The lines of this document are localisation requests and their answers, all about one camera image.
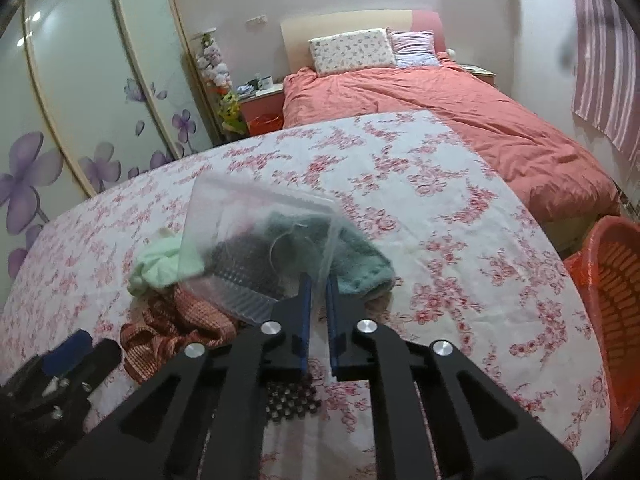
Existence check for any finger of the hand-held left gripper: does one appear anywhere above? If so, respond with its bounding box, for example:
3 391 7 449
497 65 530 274
30 330 94 378
82 338 123 398

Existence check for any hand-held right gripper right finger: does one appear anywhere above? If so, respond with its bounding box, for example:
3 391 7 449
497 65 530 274
326 274 583 480

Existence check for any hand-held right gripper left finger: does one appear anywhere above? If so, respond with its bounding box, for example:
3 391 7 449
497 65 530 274
50 272 313 480

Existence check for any teal knit cloth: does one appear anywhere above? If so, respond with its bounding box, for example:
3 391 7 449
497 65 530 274
265 212 396 306

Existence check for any red checked cloth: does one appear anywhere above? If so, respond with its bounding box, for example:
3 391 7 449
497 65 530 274
120 285 238 383

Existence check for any light green cloth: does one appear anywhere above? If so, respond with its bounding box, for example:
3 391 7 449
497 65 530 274
127 237 206 296

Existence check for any clear plastic bag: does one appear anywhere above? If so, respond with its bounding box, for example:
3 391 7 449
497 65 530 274
181 175 346 326

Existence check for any orange laundry basket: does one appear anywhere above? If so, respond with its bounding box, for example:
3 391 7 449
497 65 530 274
565 216 640 441

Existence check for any pink floral tablecloth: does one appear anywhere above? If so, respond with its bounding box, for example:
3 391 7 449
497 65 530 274
0 108 613 480

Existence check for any orange plastic bag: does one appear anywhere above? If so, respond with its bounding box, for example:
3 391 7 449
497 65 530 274
248 114 284 136

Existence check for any pink nightstand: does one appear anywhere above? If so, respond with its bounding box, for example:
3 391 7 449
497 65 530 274
457 63 497 91
237 85 286 136

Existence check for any yellow green plush toy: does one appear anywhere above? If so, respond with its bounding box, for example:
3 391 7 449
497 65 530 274
218 89 247 133

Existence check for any bed with salmon duvet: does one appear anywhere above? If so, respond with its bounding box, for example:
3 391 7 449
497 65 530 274
281 62 623 226

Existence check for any wardrobe with purple flower doors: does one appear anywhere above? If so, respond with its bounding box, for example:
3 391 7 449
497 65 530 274
0 0 223 291

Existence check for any white floral pillow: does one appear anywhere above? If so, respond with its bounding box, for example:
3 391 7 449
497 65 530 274
308 28 397 77

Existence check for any pink striped pillow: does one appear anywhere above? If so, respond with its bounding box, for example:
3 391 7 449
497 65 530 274
387 30 441 68

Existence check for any cream and pink headboard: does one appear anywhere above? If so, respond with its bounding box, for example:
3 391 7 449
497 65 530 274
280 9 445 73

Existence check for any pink satin curtain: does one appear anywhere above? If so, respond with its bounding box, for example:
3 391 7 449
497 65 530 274
570 0 640 161

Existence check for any hanging string of plush toys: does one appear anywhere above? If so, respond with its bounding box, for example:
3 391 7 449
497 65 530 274
195 32 233 91

